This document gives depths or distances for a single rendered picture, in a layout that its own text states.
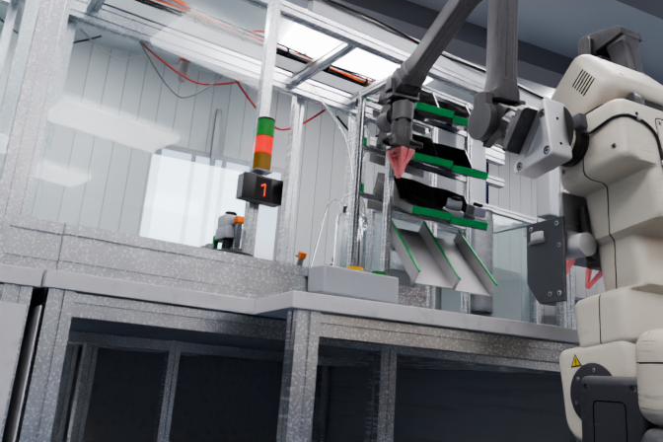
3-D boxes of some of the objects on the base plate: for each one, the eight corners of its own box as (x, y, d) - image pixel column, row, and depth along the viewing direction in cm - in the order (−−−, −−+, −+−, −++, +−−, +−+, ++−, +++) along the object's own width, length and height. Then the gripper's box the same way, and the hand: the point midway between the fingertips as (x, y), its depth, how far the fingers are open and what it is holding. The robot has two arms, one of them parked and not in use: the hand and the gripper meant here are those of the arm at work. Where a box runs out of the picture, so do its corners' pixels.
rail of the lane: (425, 329, 164) (427, 285, 167) (55, 275, 118) (67, 217, 121) (411, 329, 168) (412, 287, 171) (49, 278, 122) (60, 222, 125)
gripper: (395, 111, 165) (391, 170, 161) (425, 122, 171) (422, 180, 167) (379, 119, 171) (374, 176, 167) (408, 129, 176) (405, 184, 172)
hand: (399, 175), depth 167 cm, fingers closed
